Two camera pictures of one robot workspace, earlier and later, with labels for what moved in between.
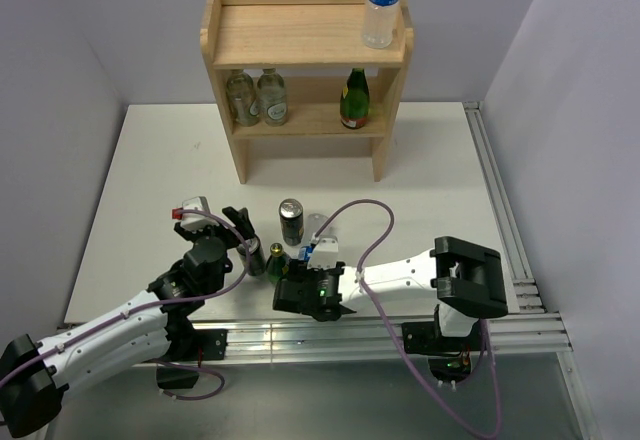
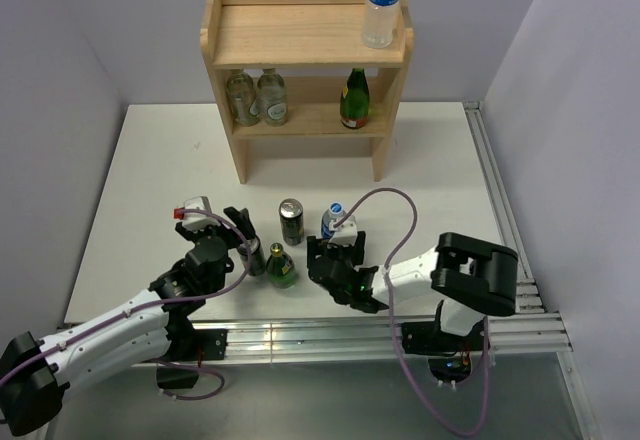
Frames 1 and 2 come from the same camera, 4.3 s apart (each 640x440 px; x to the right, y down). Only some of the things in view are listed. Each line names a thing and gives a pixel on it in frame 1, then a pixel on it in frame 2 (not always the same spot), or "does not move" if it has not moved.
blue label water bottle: (315, 222) → (335, 212)
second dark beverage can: (256, 266) does not move
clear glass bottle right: (272, 97) does not move
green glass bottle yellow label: (355, 100) does not move
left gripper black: (232, 238) does not move
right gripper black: (298, 270) → (357, 251)
